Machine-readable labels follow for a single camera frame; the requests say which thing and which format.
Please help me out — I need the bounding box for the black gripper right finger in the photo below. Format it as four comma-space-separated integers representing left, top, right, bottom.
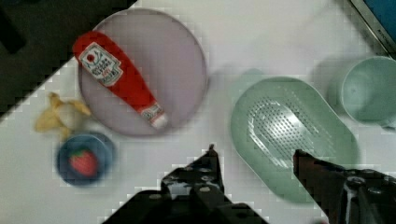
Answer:
293, 149, 396, 224

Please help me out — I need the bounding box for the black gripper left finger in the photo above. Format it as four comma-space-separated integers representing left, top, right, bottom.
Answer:
161, 144, 224, 212

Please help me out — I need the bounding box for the mint green strainer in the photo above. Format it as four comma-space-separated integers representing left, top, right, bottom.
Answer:
230, 69, 360, 203

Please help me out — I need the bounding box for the mint green cup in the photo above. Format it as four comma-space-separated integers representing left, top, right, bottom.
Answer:
327, 56, 396, 132

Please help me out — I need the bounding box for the small blue bowl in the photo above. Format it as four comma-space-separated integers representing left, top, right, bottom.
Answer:
55, 133, 115, 187

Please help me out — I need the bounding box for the toy strawberry in bowl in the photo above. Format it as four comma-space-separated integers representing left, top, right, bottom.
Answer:
69, 150, 98, 176

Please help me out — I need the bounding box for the lilac round plate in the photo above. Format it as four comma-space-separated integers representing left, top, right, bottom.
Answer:
78, 8, 208, 136

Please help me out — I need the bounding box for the red ketchup bottle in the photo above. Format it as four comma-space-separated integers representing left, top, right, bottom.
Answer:
72, 31, 168, 129

